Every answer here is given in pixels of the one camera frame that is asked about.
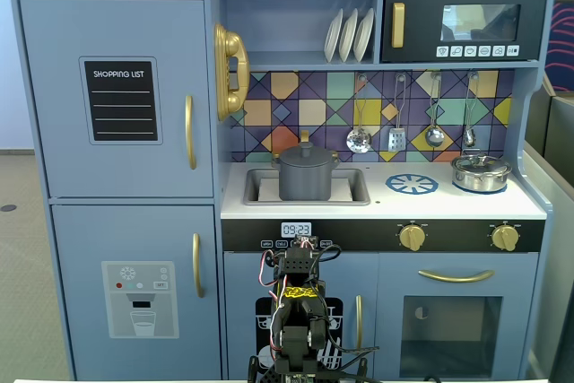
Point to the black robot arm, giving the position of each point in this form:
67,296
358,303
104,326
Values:
298,338

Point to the black microwave door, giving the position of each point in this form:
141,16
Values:
421,20

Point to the black stove control panel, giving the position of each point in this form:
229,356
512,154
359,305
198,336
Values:
457,236

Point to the black floor disc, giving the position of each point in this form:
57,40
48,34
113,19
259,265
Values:
8,208

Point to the small steel spoon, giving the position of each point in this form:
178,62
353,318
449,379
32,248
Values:
469,136

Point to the green controller board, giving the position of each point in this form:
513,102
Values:
299,378

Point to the digital clock display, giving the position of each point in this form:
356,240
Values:
296,229

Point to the black shopping list board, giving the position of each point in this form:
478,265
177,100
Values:
121,100

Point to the gold toy telephone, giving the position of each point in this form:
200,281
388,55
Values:
231,46

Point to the gold faucet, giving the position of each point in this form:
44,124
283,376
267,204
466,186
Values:
305,135

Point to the blue oven door with window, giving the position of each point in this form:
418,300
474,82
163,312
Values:
448,262

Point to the blue fridge door with dispenser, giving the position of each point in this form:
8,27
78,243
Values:
80,239

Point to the shiny steel pot lid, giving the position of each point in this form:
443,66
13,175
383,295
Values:
480,162

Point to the white plate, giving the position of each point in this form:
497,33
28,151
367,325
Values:
364,35
347,37
333,37

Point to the steel skimmer spoon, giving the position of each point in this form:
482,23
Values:
359,141

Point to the small gripper camera module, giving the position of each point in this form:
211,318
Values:
307,241

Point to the blue fridge door with list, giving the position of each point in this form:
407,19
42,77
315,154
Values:
54,132

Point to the steel slotted spatula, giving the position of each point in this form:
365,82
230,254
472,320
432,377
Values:
397,140

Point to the steel ladle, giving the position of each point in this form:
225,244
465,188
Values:
434,136

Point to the blue printed stove burner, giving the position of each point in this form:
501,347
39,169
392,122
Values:
411,184

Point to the gold stove knob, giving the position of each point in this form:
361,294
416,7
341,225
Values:
505,237
411,237

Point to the gray sink basin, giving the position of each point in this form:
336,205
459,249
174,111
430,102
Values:
262,201

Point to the gray partition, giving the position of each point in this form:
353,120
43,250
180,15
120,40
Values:
556,123

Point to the blue dishwasher door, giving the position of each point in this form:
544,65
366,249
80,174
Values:
242,275

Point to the gray ice dispenser panel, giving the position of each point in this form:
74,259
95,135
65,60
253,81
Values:
140,311

